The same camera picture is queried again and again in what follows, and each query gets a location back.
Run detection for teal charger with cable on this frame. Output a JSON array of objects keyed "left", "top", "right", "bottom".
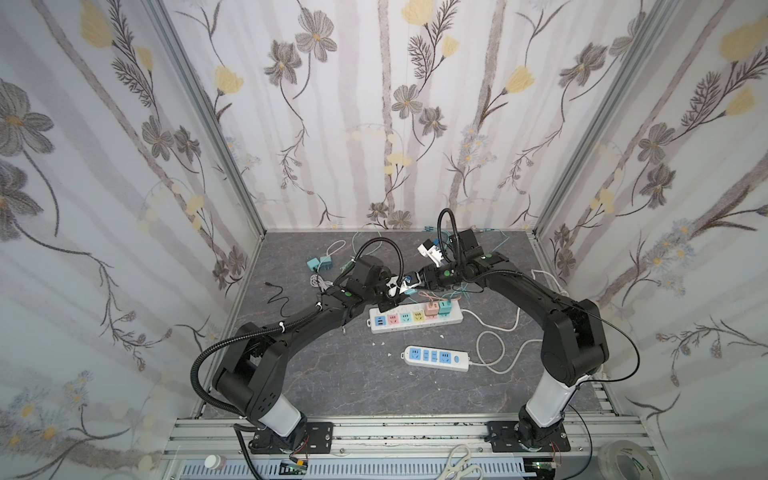
[
  {"left": 436, "top": 230, "right": 511, "bottom": 318},
  {"left": 401, "top": 231, "right": 457, "bottom": 291}
]

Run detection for white multicolour power strip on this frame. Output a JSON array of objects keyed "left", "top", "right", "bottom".
[{"left": 366, "top": 299, "right": 464, "bottom": 334}]

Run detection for pink charger with cable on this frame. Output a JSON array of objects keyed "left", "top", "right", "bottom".
[{"left": 416, "top": 226, "right": 499, "bottom": 319}]

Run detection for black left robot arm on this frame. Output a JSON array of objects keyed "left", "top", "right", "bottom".
[{"left": 190, "top": 237, "right": 405, "bottom": 450}]

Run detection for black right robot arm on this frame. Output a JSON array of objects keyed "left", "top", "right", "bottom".
[{"left": 412, "top": 207, "right": 615, "bottom": 451}]

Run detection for white blue power strip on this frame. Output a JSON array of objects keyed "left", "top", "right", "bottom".
[{"left": 401, "top": 345, "right": 470, "bottom": 373}]

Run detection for white bottle cap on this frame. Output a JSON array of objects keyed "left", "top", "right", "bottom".
[{"left": 204, "top": 455, "right": 223, "bottom": 470}]

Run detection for clear tape roll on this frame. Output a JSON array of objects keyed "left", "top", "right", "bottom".
[{"left": 597, "top": 440, "right": 662, "bottom": 480}]

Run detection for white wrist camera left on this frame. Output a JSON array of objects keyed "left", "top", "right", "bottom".
[{"left": 386, "top": 275, "right": 418, "bottom": 298}]

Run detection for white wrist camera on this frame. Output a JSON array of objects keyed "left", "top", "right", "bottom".
[
  {"left": 386, "top": 275, "right": 418, "bottom": 298},
  {"left": 418, "top": 239, "right": 446, "bottom": 267}
]

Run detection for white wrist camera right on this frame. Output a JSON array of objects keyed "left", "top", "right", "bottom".
[{"left": 418, "top": 239, "right": 446, "bottom": 267}]

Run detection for white power strip cords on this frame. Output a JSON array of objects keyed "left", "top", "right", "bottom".
[{"left": 458, "top": 268, "right": 595, "bottom": 376}]

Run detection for white scissors handles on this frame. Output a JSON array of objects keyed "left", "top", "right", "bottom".
[{"left": 437, "top": 444, "right": 484, "bottom": 480}]

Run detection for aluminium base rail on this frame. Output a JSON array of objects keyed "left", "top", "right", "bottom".
[{"left": 158, "top": 411, "right": 668, "bottom": 479}]

